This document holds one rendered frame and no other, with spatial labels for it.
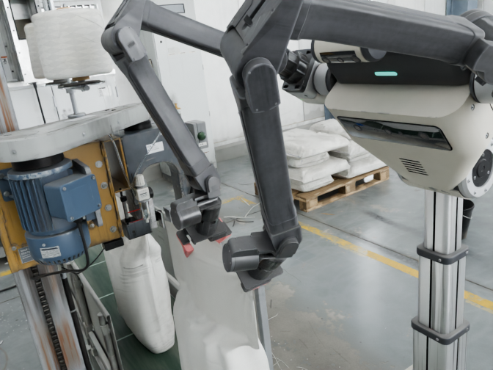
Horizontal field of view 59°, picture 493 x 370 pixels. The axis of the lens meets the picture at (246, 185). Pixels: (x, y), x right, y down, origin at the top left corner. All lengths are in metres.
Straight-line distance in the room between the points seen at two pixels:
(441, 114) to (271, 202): 0.40
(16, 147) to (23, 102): 2.95
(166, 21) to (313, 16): 0.53
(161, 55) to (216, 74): 1.21
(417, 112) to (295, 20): 0.50
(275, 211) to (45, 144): 0.58
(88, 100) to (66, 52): 3.02
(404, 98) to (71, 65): 0.76
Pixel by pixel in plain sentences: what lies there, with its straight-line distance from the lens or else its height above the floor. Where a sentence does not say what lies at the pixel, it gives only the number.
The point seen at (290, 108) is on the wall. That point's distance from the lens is 6.85.
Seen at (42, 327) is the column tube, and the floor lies 0.80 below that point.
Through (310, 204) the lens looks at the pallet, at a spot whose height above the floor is 0.06.
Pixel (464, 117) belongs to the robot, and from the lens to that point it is 0.97.
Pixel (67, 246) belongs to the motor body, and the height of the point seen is 1.13.
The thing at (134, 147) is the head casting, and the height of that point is 1.30.
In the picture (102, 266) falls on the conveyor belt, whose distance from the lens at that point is 2.83.
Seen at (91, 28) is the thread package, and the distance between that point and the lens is 1.16.
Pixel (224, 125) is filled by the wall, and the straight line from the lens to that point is 6.20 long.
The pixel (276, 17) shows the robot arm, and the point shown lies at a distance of 0.53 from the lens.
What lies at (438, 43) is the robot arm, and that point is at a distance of 0.70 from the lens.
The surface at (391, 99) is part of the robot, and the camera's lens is 1.05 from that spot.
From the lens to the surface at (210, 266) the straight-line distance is 1.15.
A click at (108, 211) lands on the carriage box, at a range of 1.41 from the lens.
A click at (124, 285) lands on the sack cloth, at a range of 1.86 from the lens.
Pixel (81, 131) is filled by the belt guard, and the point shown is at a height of 1.40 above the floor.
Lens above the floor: 1.57
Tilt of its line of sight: 18 degrees down
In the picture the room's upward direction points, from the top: 7 degrees counter-clockwise
